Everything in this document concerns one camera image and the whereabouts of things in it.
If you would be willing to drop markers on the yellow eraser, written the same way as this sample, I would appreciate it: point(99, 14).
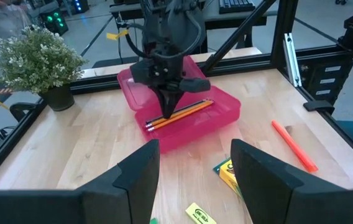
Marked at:
point(199, 215)

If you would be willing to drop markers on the pink plastic pencil case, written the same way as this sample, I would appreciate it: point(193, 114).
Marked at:
point(195, 130)

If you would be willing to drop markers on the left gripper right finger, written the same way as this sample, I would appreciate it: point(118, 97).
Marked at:
point(257, 186)

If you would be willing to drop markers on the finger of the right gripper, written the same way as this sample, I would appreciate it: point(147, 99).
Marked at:
point(163, 98)
point(174, 98)

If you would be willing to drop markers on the black pencil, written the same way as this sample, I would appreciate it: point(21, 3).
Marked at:
point(195, 104)

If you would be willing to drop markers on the silver aluminium mounting bar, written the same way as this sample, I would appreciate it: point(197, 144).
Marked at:
point(292, 59)

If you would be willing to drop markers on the yellow green crayon box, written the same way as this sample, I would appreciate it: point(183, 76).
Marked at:
point(226, 174)

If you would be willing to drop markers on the small potted green plant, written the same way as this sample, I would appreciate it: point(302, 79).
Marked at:
point(36, 59)

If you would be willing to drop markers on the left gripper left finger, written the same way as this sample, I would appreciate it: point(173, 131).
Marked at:
point(133, 186)

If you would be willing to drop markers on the black keyboard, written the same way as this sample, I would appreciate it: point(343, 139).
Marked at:
point(237, 6)

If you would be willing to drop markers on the black frame bracket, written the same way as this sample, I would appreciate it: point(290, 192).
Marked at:
point(318, 105)

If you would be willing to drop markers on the orange pencil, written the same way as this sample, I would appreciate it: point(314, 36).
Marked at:
point(195, 110)
point(195, 107)

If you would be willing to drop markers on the green eraser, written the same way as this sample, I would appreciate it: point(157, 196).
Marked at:
point(154, 221)

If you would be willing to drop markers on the black computer green lights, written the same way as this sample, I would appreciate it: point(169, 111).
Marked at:
point(53, 21)

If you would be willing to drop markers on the orange highlighter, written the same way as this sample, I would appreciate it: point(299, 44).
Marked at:
point(294, 146)

